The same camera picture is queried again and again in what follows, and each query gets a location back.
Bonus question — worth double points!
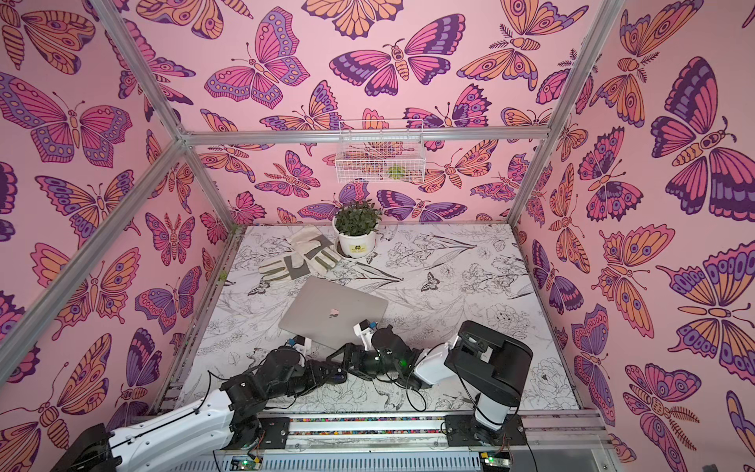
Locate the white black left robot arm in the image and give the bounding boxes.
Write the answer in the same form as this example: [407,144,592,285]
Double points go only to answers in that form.
[52,346,347,471]

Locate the aluminium frame struts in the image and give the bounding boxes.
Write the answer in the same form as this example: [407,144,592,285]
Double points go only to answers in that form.
[1,1,624,380]

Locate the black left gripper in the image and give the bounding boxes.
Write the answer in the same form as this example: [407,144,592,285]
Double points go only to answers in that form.
[268,360,338,401]

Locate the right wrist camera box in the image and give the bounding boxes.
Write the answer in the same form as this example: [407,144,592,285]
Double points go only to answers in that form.
[353,320,377,351]

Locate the silver laptop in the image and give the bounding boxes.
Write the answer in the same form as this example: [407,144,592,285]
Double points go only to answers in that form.
[278,277,389,349]

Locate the white wire wall basket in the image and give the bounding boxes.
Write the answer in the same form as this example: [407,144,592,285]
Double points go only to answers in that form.
[332,118,427,185]

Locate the white grey work glove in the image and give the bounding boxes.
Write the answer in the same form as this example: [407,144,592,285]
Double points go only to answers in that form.
[288,225,343,277]

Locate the green plant in white pot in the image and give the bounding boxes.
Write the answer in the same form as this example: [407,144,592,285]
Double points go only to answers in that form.
[332,200,381,259]

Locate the green ball in basket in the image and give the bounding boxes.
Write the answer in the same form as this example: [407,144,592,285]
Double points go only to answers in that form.
[387,165,406,181]

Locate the white green striped work glove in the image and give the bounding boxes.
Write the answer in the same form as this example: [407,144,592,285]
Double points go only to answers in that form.
[258,253,311,286]

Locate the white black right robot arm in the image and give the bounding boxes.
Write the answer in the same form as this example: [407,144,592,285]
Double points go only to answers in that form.
[326,321,534,446]

